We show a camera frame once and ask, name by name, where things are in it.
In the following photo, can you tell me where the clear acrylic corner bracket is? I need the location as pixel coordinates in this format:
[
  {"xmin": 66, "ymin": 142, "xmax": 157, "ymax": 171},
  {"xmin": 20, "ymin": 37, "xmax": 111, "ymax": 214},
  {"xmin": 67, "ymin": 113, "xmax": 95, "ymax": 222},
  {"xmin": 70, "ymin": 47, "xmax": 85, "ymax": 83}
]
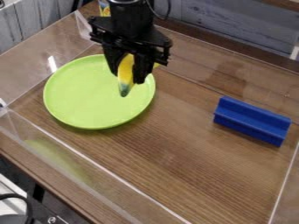
[{"xmin": 74, "ymin": 10, "xmax": 95, "ymax": 44}]

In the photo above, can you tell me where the green round plate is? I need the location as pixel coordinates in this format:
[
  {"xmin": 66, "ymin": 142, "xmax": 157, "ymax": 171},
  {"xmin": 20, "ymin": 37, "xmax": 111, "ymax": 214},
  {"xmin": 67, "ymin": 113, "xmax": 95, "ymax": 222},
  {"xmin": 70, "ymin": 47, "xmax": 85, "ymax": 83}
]
[{"xmin": 43, "ymin": 54, "xmax": 157, "ymax": 130}]

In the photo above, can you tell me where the blue plastic block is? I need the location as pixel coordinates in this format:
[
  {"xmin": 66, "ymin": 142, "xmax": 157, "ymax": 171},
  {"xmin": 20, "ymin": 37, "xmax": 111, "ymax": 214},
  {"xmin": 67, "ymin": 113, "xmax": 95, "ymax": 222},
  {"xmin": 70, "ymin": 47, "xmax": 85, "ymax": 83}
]
[{"xmin": 214, "ymin": 96, "xmax": 293, "ymax": 147}]

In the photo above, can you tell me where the clear acrylic enclosure wall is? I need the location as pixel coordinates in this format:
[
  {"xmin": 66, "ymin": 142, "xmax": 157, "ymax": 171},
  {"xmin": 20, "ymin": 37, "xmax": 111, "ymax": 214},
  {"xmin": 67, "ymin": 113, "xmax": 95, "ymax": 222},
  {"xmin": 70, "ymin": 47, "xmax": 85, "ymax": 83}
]
[{"xmin": 0, "ymin": 106, "xmax": 191, "ymax": 224}]

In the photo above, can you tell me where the black cable lower left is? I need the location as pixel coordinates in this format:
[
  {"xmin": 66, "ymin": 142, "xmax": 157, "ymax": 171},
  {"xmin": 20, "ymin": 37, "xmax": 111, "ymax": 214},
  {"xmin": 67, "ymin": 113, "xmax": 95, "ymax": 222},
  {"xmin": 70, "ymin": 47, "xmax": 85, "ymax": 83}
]
[{"xmin": 0, "ymin": 192, "xmax": 34, "ymax": 224}]

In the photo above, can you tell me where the yellow blue tin can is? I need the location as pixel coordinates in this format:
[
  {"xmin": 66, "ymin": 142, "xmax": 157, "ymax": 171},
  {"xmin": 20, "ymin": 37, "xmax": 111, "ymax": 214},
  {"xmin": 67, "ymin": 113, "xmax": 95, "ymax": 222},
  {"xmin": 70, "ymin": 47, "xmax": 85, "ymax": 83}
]
[{"xmin": 98, "ymin": 0, "xmax": 111, "ymax": 17}]

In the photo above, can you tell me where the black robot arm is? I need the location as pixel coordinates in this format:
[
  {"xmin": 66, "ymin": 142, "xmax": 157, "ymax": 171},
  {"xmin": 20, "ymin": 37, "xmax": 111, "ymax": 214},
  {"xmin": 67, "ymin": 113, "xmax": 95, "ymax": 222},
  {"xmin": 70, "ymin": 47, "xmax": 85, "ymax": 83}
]
[{"xmin": 89, "ymin": 0, "xmax": 174, "ymax": 84}]

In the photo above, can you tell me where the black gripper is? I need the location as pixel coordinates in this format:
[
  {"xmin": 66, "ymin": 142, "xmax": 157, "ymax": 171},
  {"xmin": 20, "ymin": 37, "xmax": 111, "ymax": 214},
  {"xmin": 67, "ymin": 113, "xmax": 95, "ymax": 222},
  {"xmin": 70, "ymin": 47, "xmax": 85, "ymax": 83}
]
[{"xmin": 89, "ymin": 3, "xmax": 173, "ymax": 84}]

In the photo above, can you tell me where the yellow toy banana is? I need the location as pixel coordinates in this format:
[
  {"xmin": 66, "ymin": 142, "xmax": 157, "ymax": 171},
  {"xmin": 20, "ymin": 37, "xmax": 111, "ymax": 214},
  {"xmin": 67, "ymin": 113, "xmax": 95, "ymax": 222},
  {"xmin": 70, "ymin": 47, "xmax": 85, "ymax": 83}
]
[{"xmin": 118, "ymin": 54, "xmax": 135, "ymax": 97}]

